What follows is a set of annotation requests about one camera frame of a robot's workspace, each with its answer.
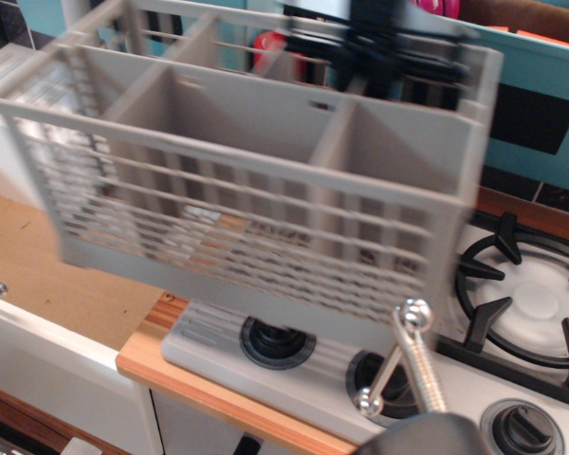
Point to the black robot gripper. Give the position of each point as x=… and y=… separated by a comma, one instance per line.
x=368, y=34

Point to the grey plastic drying rack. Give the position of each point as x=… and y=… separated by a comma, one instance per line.
x=303, y=206

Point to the white sink faucet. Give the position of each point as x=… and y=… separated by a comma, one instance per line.
x=81, y=22

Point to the red lid nut jar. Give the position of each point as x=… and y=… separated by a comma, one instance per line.
x=272, y=61

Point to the teal bin with black label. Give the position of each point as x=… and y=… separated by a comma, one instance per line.
x=530, y=128

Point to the grey toy stove top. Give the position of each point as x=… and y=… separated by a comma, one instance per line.
x=321, y=391

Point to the left black stove knob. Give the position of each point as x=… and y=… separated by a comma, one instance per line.
x=274, y=348

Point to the right black burner grate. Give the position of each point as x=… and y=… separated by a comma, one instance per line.
x=510, y=304

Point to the right black stove knob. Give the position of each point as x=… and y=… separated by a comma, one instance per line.
x=517, y=427

